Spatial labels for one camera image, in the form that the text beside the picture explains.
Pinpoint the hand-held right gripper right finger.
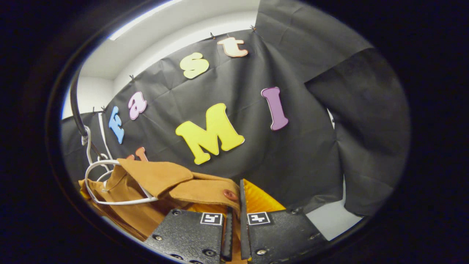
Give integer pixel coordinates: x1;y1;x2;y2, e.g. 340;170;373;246
240;179;329;261

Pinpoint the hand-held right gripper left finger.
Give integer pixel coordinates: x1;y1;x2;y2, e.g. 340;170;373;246
145;205;235;264

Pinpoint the brown shirt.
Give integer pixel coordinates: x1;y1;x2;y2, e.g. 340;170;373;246
79;158;243;264

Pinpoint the white hanger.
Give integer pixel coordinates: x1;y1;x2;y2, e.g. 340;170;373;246
81;126;114;182
85;159;159;206

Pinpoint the black clothes rack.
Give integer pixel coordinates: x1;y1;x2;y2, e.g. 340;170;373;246
69;68;105;160

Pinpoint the black backdrop cloth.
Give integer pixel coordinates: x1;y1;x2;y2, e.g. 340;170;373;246
60;0;411;217

